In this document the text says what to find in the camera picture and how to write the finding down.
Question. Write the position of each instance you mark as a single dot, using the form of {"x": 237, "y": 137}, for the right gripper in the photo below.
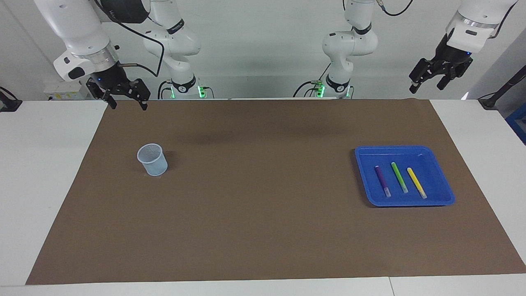
{"x": 110, "y": 78}

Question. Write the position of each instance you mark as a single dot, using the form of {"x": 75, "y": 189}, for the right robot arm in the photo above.
{"x": 78, "y": 33}

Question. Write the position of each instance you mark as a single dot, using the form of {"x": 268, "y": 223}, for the blue plastic tray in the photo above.
{"x": 435, "y": 181}

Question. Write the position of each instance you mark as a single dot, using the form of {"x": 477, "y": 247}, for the purple marker pen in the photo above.
{"x": 382, "y": 180}

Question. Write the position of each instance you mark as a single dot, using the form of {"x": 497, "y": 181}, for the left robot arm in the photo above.
{"x": 349, "y": 43}

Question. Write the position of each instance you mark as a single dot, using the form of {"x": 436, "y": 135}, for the green marker pen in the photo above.
{"x": 399, "y": 176}

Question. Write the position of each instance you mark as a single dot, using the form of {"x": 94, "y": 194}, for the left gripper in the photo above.
{"x": 454, "y": 55}

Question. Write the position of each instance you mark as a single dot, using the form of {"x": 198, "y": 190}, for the yellow marker pen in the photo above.
{"x": 416, "y": 182}

